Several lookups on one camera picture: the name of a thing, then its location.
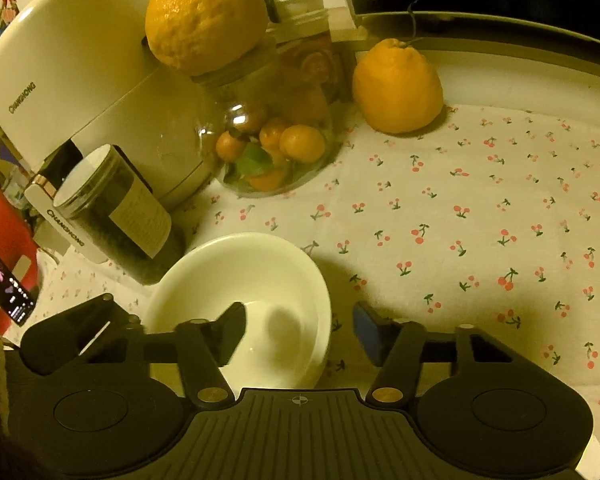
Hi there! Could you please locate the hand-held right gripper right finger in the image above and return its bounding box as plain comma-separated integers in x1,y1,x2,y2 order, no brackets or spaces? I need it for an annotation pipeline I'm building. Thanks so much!
352,301,529,405

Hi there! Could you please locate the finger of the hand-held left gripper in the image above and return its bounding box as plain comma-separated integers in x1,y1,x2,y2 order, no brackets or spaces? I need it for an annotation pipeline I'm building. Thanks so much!
19,292,127,377

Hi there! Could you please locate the red plastic stool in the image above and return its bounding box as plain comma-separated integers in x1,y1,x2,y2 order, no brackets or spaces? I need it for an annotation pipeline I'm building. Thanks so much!
0,182,42,328

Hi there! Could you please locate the clear jar of dark tea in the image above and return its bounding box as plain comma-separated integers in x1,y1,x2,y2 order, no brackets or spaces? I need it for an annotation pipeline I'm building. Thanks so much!
52,144,187,286

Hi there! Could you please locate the large bumpy orange citrus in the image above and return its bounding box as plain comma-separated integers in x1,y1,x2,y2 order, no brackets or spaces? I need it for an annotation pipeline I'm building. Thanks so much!
145,0,276,77

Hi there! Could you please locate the heap of small kumquats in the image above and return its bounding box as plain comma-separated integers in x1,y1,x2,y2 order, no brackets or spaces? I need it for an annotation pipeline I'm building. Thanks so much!
215,55,332,194

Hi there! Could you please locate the cherry print tablecloth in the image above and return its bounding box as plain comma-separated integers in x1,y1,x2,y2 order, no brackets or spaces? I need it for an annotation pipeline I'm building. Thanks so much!
27,105,600,426

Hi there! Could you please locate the large glass jar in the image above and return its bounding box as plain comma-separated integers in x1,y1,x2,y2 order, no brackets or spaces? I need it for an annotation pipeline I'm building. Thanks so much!
190,25,349,199

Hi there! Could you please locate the black smartphone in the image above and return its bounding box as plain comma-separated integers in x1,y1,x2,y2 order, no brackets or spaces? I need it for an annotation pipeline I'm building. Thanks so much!
0,244,37,326

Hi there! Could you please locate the orange citrus with stem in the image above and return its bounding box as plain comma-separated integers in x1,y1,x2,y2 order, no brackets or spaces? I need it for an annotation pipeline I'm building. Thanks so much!
352,37,445,135

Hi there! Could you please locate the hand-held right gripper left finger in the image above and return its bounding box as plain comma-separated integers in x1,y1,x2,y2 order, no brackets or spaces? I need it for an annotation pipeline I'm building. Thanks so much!
77,301,247,405

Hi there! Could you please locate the white air fryer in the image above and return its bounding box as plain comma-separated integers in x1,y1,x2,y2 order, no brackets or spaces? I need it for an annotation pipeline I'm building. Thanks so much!
0,0,226,267

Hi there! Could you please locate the wide cream bowl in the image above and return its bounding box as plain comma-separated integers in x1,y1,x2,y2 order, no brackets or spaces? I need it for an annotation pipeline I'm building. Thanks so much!
142,232,332,392

